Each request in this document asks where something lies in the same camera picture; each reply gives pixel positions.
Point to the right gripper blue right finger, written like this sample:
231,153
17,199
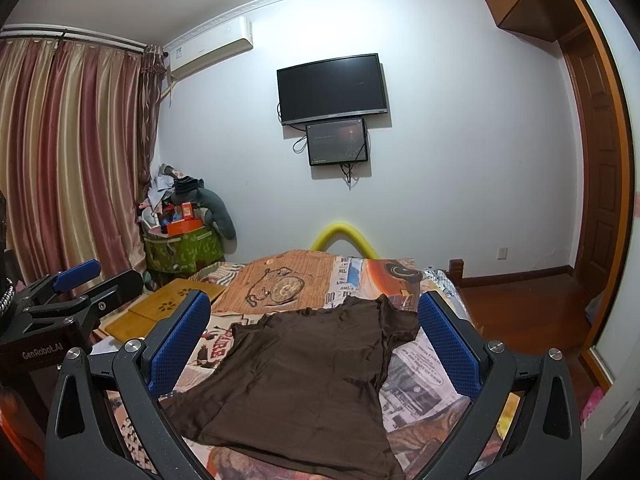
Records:
543,440

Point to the large black wall television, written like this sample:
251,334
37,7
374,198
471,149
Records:
333,88

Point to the small black wall monitor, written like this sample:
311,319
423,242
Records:
337,142

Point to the white wall socket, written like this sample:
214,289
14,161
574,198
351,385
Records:
502,253

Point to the brown t-shirt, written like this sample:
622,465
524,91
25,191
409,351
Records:
299,390

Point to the yellow foam tube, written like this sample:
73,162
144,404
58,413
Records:
347,233

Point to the wardrobe mirror door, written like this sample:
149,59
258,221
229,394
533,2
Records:
616,344

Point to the white wall air conditioner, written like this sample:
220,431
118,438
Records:
210,47

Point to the brown wooden door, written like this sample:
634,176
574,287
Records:
601,151

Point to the red and gold striped curtain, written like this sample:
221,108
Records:
78,132

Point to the orange box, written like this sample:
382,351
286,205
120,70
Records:
183,226

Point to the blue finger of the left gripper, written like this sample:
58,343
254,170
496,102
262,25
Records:
107,294
47,289

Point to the green fabric storage bin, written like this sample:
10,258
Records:
181,256

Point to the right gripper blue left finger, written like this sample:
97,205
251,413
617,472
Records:
83,441

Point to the bamboo lap desk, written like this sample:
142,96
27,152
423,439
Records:
141,317

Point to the dark wooden bed post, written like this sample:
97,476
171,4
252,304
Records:
455,271

